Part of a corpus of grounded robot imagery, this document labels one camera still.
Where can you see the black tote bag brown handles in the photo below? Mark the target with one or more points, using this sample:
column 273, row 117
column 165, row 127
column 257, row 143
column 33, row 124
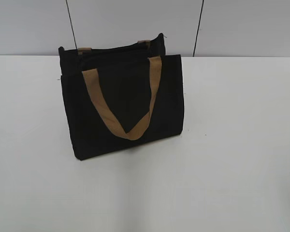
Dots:
column 121, row 97

